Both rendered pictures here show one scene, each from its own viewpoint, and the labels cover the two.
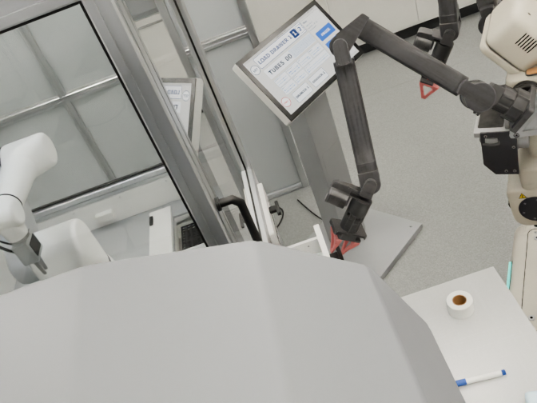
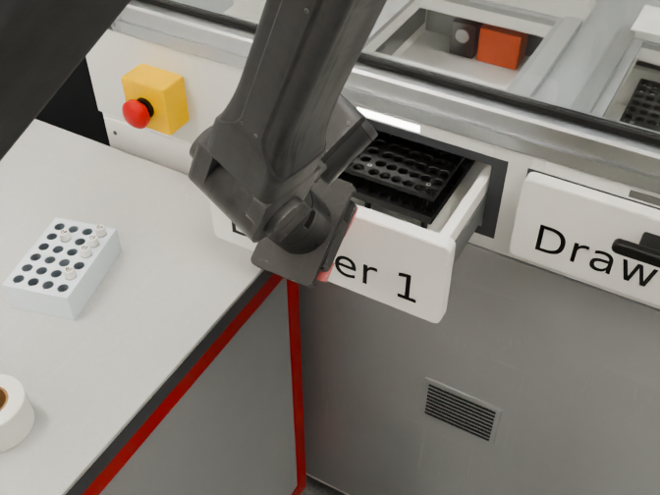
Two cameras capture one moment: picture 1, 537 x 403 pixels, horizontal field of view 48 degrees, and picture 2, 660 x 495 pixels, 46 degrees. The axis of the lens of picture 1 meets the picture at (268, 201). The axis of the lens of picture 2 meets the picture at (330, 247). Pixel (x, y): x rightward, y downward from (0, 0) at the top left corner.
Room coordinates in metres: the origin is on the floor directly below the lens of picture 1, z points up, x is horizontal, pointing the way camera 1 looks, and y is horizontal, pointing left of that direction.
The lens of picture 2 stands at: (1.58, -0.67, 1.44)
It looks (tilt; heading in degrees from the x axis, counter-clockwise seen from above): 43 degrees down; 114
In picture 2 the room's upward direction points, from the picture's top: straight up
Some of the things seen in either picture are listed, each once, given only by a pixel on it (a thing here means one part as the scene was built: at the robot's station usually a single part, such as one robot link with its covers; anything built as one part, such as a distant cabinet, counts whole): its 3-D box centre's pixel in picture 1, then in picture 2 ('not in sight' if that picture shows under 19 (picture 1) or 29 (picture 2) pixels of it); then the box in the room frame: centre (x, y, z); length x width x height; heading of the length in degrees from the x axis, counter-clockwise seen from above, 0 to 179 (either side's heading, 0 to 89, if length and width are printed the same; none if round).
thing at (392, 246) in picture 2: (330, 266); (323, 237); (1.31, -0.10, 0.87); 0.29 x 0.02 x 0.11; 175
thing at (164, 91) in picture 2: not in sight; (154, 100); (0.99, 0.05, 0.88); 0.07 x 0.05 x 0.07; 175
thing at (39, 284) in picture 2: not in sight; (64, 266); (1.00, -0.18, 0.78); 0.12 x 0.08 x 0.04; 100
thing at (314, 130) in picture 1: (333, 165); not in sight; (2.28, -0.34, 0.51); 0.50 x 0.45 x 1.02; 36
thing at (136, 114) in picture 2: not in sight; (138, 112); (0.99, 0.02, 0.88); 0.04 x 0.03 x 0.04; 175
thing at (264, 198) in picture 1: (269, 218); (649, 256); (1.64, 0.02, 0.87); 0.29 x 0.02 x 0.11; 175
